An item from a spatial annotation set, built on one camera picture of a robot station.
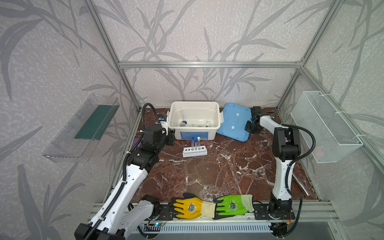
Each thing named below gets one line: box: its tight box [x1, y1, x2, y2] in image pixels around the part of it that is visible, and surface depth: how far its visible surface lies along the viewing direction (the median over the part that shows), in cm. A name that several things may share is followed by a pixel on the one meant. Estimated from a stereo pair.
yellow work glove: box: [168, 192, 216, 220], surface depth 75 cm
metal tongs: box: [292, 172, 310, 196], surface depth 84 cm
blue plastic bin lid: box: [216, 103, 252, 142], surface depth 114 cm
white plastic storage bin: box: [166, 101, 224, 141], surface depth 106 cm
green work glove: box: [212, 194, 255, 220], surface depth 76 cm
